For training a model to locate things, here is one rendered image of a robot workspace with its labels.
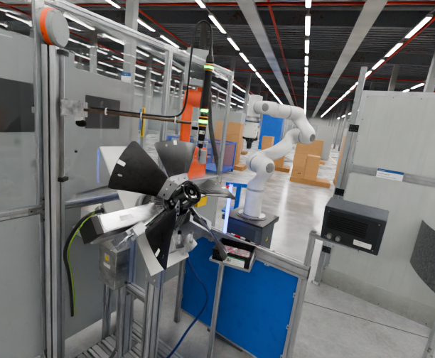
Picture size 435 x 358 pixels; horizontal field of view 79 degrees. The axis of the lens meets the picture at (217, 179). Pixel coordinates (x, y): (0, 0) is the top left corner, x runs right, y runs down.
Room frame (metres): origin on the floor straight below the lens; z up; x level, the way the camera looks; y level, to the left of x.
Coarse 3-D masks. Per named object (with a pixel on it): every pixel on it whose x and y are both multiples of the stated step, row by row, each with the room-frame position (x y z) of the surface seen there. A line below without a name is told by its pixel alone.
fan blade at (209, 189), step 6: (210, 180) 1.55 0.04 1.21; (198, 186) 1.45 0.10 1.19; (204, 186) 1.45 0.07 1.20; (210, 186) 1.47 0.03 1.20; (216, 186) 1.49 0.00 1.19; (222, 186) 1.53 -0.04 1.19; (204, 192) 1.33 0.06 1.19; (210, 192) 1.36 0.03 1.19; (216, 192) 1.39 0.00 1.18; (222, 192) 1.43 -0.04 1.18; (228, 192) 1.47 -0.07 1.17; (234, 198) 1.44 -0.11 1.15
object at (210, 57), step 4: (212, 52) 1.32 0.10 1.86; (208, 56) 1.31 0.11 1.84; (212, 56) 1.31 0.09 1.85; (208, 60) 1.30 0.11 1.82; (212, 60) 1.31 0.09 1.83; (200, 128) 1.30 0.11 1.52; (204, 128) 1.31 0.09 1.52; (200, 132) 1.30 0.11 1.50; (204, 132) 1.31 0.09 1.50; (200, 136) 1.30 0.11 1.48; (204, 136) 1.31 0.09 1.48; (200, 140) 1.30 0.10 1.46; (204, 140) 1.32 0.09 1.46; (200, 144) 1.31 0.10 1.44
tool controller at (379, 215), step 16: (336, 208) 1.22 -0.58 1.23; (352, 208) 1.21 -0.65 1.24; (368, 208) 1.21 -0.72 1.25; (336, 224) 1.22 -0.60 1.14; (352, 224) 1.18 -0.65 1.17; (368, 224) 1.14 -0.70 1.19; (384, 224) 1.11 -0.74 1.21; (336, 240) 1.21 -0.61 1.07; (352, 240) 1.19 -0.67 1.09; (368, 240) 1.15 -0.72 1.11
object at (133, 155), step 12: (132, 144) 1.13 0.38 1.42; (120, 156) 1.09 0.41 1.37; (132, 156) 1.12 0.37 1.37; (144, 156) 1.15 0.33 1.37; (120, 168) 1.08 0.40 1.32; (132, 168) 1.10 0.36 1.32; (144, 168) 1.13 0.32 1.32; (156, 168) 1.16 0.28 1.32; (120, 180) 1.07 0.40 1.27; (132, 180) 1.10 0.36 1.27; (144, 180) 1.13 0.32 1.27; (156, 180) 1.16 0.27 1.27; (144, 192) 1.14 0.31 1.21; (156, 192) 1.17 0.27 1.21
